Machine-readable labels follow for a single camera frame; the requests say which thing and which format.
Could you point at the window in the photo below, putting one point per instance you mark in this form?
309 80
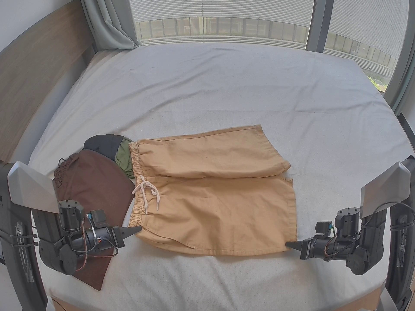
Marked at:
227 5

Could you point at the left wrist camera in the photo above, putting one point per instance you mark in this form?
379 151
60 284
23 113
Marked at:
98 218

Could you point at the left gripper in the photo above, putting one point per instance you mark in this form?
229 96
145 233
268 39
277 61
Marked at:
107 238

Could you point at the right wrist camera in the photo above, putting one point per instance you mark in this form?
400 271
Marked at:
323 228

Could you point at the black garment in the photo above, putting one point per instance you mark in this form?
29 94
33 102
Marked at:
100 144

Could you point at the grey-green curtain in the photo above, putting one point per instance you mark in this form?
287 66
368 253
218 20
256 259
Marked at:
103 21

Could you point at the bed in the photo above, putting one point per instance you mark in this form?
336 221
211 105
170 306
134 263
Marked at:
243 92

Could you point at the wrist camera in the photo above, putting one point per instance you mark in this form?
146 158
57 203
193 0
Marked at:
323 228
98 218

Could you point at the green garment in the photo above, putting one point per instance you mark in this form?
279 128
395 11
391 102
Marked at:
124 160

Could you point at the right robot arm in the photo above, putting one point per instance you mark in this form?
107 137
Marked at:
385 186

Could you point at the tan shorts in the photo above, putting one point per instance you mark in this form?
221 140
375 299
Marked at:
210 212

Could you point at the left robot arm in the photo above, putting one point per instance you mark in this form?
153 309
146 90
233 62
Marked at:
29 186

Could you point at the brown garment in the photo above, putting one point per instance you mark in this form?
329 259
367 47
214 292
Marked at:
97 180

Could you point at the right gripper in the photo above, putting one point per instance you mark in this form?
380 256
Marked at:
313 248

